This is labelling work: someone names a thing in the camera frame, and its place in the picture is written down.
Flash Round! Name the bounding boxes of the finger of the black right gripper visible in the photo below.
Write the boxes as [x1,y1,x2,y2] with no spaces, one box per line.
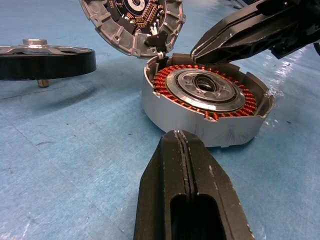
[190,0,320,56]
[191,4,320,65]

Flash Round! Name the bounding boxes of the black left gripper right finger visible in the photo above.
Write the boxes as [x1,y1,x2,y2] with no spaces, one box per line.
[178,129,256,240]

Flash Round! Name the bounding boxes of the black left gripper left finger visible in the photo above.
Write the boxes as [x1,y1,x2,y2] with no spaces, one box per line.
[133,129,198,240]

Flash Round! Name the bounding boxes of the silver motor housing copper windings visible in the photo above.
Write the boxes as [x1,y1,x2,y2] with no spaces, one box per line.
[141,52,275,149]

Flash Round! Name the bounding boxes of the silver hinged motor lid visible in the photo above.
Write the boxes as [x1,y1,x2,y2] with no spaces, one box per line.
[79,0,187,60]

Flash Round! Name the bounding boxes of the black spoked rotor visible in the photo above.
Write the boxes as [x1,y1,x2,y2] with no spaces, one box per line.
[0,38,98,89]

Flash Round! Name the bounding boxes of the blue table mat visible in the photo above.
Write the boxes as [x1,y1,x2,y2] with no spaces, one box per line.
[0,0,320,240]

